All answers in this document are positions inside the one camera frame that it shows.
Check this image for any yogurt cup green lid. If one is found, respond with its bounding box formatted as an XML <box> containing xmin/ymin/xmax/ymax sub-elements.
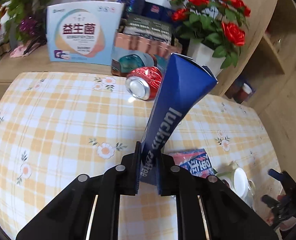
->
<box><xmin>216</xmin><ymin>161</ymin><xmax>255</xmax><ymax>209</ymax></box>

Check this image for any red rose bouquet white vase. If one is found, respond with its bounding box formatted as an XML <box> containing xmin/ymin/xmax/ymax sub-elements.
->
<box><xmin>170</xmin><ymin>0</ymin><xmax>251</xmax><ymax>76</ymax></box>

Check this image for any pink teal packaged box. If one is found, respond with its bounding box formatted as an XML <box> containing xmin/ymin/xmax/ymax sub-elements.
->
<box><xmin>111</xmin><ymin>33</ymin><xmax>182</xmax><ymax>77</ymax></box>

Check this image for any blue pink snack wrapper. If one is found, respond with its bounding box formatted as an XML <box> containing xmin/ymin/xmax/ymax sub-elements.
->
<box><xmin>169</xmin><ymin>148</ymin><xmax>215</xmax><ymax>178</ymax></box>

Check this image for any yellow plaid floral tablecloth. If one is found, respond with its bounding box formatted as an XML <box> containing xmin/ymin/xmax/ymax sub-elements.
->
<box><xmin>0</xmin><ymin>72</ymin><xmax>281</xmax><ymax>239</ymax></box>

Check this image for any crushed red cola can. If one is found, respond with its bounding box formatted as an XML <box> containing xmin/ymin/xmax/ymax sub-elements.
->
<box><xmin>125</xmin><ymin>67</ymin><xmax>162</xmax><ymax>101</ymax></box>

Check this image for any wooden shelf unit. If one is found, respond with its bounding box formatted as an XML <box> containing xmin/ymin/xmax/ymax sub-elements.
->
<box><xmin>213</xmin><ymin>0</ymin><xmax>296</xmax><ymax>113</ymax></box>

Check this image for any pink blossom flower arrangement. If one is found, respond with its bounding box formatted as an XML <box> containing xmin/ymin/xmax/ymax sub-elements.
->
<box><xmin>0</xmin><ymin>0</ymin><xmax>51</xmax><ymax>55</ymax></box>

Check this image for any red cup on shelf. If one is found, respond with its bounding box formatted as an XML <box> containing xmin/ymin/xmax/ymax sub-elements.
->
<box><xmin>234</xmin><ymin>83</ymin><xmax>252</xmax><ymax>103</ymax></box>

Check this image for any dark green card box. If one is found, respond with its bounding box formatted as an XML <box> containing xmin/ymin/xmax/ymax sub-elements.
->
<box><xmin>123</xmin><ymin>14</ymin><xmax>172</xmax><ymax>44</ymax></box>

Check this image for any light blue probiotic box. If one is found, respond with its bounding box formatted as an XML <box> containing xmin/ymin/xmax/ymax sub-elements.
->
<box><xmin>46</xmin><ymin>1</ymin><xmax>123</xmax><ymax>66</ymax></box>

